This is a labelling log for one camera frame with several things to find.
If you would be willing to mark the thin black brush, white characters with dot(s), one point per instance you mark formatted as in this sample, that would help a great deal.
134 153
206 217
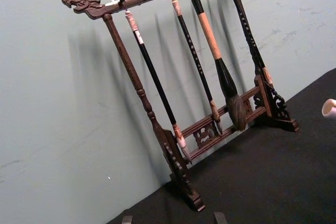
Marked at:
194 53

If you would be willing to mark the carved dark wooden brush rack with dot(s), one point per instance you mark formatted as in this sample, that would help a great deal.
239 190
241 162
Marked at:
123 51

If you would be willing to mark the small white plastic piece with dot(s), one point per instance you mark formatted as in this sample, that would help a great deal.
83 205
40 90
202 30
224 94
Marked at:
330 115

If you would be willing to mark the black brush with dotted shaft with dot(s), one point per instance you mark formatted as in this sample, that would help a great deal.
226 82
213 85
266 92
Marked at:
246 31

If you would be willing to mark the black table cloth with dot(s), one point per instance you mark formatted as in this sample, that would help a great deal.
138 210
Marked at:
262 176

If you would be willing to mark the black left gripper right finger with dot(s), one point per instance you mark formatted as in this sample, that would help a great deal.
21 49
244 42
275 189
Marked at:
220 219

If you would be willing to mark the plain pale wall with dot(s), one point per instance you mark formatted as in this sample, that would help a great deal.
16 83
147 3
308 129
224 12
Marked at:
52 103

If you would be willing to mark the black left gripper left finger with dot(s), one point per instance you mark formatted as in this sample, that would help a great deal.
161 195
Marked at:
127 220

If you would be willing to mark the black brush with pink ends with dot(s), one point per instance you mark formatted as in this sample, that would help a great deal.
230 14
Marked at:
155 77

